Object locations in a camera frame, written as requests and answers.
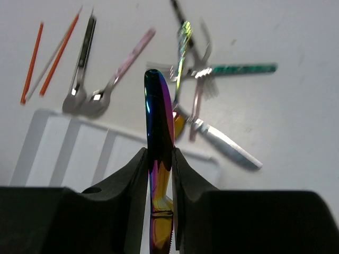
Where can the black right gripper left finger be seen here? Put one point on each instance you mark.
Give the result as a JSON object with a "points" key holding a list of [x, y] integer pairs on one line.
{"points": [[107, 217]]}

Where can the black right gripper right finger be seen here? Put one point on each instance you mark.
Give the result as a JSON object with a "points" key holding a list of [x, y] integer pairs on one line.
{"points": [[209, 220]]}

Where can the ornate silver knife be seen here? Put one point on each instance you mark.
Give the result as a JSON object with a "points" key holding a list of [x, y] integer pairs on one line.
{"points": [[220, 141]]}

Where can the rainbow iridescent knife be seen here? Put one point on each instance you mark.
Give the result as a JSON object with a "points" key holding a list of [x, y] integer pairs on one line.
{"points": [[160, 144]]}

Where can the white divided cutlery tray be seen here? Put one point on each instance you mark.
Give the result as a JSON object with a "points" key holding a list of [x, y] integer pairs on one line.
{"points": [[61, 150]]}

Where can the orange chopstick right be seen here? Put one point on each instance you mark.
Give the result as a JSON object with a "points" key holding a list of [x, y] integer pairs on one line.
{"points": [[58, 56]]}

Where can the orange chopstick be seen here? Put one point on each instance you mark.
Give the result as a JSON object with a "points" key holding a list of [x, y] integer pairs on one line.
{"points": [[58, 56], [31, 66]]}

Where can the orange chopstick left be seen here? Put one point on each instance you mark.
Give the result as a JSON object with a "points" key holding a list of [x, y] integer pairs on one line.
{"points": [[31, 66]]}

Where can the rainbow iridescent spoon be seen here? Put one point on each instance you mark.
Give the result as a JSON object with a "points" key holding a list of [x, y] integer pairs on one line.
{"points": [[179, 121]]}

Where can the black handled spoon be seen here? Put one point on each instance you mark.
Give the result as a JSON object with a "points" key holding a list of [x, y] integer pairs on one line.
{"points": [[77, 94]]}

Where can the pink handled spoon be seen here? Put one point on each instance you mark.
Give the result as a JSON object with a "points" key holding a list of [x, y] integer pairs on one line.
{"points": [[99, 100]]}

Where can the pink handled fork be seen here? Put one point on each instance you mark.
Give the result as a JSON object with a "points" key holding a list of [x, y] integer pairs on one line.
{"points": [[206, 87]]}

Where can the green handled fork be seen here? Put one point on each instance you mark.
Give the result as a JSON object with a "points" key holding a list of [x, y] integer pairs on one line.
{"points": [[170, 71]]}

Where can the black handled fork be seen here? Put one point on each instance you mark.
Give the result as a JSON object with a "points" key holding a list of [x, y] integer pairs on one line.
{"points": [[200, 62]]}

